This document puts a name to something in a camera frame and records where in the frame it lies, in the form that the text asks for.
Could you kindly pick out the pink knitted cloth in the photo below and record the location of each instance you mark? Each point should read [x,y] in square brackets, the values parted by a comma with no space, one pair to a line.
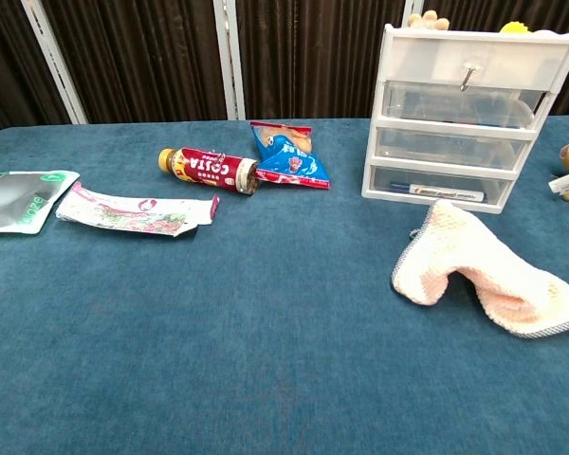
[493,270]

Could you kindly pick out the blue snack bag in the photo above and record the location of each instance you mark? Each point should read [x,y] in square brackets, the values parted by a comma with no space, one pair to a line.
[289,154]

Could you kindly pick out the red Costa coffee bottle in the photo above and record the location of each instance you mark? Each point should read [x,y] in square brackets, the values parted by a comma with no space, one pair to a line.
[208,169]

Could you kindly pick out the white pink floral package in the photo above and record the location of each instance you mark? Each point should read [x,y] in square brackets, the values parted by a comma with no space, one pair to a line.
[133,213]

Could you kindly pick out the blue whiteboard marker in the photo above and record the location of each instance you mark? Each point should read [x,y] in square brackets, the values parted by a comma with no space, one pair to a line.
[441,191]

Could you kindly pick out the white plastic drawer cabinet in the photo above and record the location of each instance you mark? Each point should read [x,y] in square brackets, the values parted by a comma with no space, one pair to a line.
[455,118]

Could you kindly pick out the beige plush toy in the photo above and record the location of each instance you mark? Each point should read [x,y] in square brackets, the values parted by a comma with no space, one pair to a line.
[427,19]

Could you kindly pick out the grey green pouch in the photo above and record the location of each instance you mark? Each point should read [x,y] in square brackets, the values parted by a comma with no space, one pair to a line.
[14,199]

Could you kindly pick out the yellow plastic object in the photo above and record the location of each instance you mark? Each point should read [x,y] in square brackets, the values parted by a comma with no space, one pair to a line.
[515,27]

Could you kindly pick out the white screen frame post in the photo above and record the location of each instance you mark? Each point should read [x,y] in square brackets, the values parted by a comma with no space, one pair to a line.
[230,59]
[410,12]
[57,61]

